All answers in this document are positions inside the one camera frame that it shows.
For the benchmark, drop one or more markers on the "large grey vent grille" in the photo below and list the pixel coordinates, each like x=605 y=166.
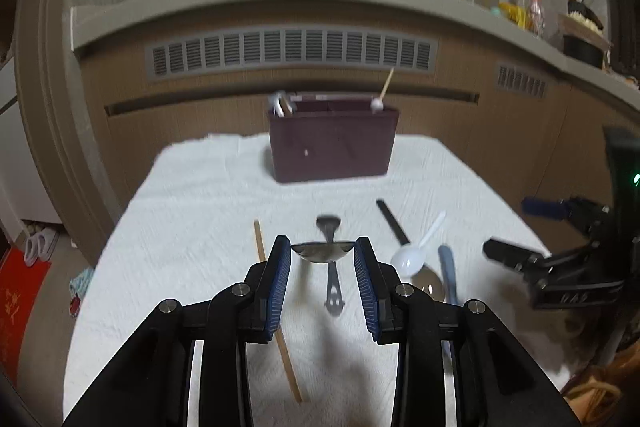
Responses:
x=292 y=52

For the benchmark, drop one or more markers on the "teal slipper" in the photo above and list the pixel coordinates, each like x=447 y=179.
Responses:
x=81 y=289

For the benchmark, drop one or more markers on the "yellow packet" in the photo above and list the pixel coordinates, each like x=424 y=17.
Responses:
x=514 y=13

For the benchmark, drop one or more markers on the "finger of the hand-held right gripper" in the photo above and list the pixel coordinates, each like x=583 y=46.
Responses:
x=542 y=206
x=510 y=253

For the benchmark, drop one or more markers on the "white textured towel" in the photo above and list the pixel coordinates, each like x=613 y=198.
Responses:
x=190 y=217

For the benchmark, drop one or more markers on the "grey metal utensil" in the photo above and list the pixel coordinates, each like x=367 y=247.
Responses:
x=281 y=103

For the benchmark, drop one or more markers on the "wooden chopstick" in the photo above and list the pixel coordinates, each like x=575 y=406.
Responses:
x=262 y=247
x=385 y=84

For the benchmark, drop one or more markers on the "black pot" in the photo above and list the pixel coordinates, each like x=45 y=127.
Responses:
x=585 y=51

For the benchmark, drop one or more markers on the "clear bottle orange cap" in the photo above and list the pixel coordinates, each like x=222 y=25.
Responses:
x=535 y=13

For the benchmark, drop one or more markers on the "pair of grey slippers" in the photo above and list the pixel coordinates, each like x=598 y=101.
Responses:
x=37 y=244

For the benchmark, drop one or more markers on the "small grey vent grille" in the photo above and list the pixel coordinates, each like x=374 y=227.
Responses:
x=522 y=81

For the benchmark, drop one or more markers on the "brown bag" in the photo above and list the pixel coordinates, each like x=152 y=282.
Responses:
x=602 y=389

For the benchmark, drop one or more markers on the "white plastic spoon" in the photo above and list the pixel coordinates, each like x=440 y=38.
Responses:
x=407 y=259

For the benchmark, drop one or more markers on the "red floor mat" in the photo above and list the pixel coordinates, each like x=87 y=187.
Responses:
x=17 y=307

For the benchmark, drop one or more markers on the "black holder with white utensils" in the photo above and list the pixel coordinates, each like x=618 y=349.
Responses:
x=582 y=9

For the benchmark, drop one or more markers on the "dark purple utensil holder box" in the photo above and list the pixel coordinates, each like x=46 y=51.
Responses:
x=332 y=142

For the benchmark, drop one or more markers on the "white cabinet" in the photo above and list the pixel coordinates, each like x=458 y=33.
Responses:
x=25 y=142

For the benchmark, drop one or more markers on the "blue plastic spoon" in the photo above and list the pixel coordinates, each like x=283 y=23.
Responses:
x=448 y=272

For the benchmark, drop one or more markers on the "white round-tipped utensil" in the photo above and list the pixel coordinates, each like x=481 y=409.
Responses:
x=376 y=105

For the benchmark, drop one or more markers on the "teal cup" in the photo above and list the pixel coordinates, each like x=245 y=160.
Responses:
x=495 y=11

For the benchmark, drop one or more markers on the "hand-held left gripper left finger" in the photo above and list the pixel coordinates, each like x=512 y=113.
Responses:
x=277 y=292

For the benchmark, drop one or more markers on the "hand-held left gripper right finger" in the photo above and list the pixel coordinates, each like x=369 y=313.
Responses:
x=367 y=292

